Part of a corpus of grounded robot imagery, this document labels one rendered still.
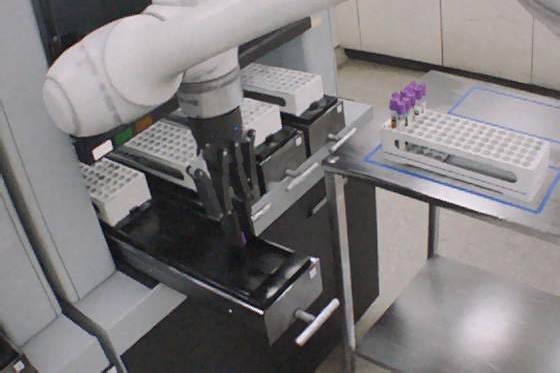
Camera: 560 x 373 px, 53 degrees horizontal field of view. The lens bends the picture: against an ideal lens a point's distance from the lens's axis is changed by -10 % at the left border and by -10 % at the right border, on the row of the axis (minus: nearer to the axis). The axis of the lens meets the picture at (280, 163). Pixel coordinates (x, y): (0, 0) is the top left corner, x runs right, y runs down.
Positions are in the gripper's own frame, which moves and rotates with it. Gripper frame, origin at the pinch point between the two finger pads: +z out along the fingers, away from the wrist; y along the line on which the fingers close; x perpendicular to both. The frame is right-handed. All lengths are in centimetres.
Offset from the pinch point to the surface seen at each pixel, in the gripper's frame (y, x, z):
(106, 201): 8.9, -22.0, -2.3
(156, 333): 14.8, -11.3, 19.4
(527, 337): -47, 39, 57
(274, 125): -28.5, -14.7, 1.1
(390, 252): -88, -24, 85
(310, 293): 0.9, 13.5, 8.4
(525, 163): -29.9, 36.4, -3.4
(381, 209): -108, -39, 85
